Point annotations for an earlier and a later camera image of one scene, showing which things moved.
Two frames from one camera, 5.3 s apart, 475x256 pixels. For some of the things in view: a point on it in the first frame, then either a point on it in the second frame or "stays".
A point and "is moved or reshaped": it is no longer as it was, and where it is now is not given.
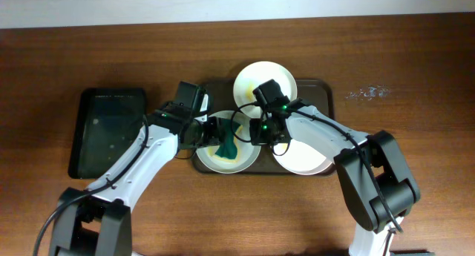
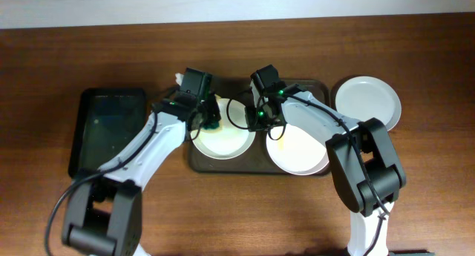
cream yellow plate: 255,75 to 234,141
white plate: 300,158 stays
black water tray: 109,122 stays
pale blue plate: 247,153 to 364,97
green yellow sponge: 228,149 is moved or reshaped
